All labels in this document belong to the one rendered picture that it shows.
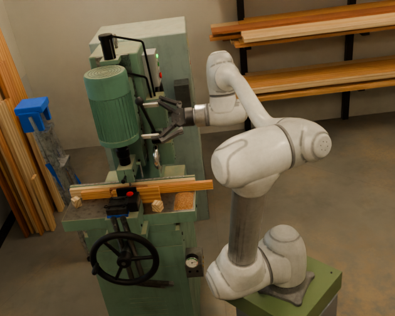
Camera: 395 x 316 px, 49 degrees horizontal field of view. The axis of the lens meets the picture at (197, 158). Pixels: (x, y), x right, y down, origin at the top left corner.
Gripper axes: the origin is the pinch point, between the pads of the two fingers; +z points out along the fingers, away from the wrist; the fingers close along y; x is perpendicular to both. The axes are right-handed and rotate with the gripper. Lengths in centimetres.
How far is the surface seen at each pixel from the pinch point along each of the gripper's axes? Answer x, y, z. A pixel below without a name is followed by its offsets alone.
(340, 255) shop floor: -134, -46, -99
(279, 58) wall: -210, 149, -89
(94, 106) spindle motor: 4.2, 6.7, 19.3
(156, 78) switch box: -20.0, 30.7, -2.0
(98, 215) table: -28, -31, 28
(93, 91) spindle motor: 9.7, 10.5, 18.3
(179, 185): -34.2, -18.7, -8.7
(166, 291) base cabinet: -62, -64, 4
